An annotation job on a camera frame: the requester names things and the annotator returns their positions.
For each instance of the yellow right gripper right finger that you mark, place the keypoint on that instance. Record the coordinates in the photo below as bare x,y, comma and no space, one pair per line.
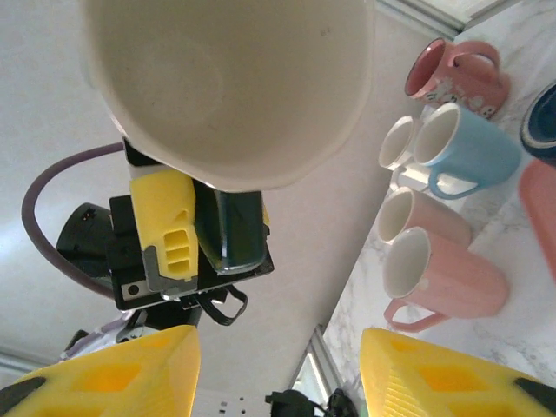
434,382

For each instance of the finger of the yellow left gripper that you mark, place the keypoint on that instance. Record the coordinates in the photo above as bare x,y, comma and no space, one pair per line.
266,217
165,204

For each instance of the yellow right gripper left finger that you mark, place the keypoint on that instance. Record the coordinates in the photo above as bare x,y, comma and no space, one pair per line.
108,382

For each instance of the pale pink mug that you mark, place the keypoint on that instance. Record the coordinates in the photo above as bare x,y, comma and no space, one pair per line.
438,217
460,282

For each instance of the dark green mug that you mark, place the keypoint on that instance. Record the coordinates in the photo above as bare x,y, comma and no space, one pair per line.
226,87

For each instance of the white faceted mug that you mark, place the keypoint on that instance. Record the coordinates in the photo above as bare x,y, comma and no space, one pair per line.
395,143

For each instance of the light blue mug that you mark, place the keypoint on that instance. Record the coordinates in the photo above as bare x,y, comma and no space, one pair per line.
478,147

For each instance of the dark pink printed mug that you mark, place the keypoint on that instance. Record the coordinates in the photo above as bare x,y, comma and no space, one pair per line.
460,82

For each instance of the navy blue mug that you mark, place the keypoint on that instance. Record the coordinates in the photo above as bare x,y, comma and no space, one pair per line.
543,126

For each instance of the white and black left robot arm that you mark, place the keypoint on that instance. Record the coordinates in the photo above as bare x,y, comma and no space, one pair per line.
93,341

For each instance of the pink plastic tray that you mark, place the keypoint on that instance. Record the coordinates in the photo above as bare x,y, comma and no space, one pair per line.
543,208

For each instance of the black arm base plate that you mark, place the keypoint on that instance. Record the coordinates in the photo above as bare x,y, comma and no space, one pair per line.
286,401

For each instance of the aluminium frame post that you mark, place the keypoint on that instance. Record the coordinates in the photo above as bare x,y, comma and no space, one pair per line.
417,17

